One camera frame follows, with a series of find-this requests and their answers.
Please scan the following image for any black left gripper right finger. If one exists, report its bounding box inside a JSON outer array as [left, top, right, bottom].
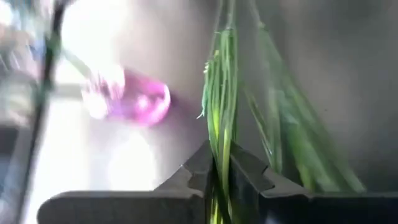
[[229, 141, 398, 224]]

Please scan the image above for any large red flower bunch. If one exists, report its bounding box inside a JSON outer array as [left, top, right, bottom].
[[197, 0, 366, 224]]

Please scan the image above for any pink glass vase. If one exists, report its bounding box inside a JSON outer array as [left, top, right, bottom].
[[82, 67, 172, 127]]

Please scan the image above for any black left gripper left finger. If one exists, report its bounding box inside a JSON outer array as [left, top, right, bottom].
[[36, 139, 215, 224]]

